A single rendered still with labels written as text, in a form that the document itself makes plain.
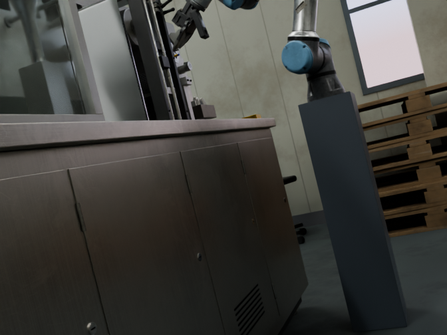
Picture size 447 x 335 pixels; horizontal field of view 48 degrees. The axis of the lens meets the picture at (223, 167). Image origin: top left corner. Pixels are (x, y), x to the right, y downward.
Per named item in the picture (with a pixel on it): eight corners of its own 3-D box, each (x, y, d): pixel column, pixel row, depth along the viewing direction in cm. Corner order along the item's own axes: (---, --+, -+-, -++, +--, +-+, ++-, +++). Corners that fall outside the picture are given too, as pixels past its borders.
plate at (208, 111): (203, 117, 222) (200, 104, 222) (128, 139, 237) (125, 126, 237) (217, 117, 237) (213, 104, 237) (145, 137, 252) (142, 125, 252)
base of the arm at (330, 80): (348, 94, 202) (342, 70, 201) (344, 92, 187) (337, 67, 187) (311, 104, 207) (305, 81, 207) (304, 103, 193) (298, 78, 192)
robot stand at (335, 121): (406, 307, 204) (354, 93, 203) (407, 326, 185) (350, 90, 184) (357, 313, 211) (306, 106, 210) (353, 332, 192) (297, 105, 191)
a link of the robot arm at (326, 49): (340, 70, 198) (332, 36, 198) (327, 70, 187) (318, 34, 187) (313, 79, 205) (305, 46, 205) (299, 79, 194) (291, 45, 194)
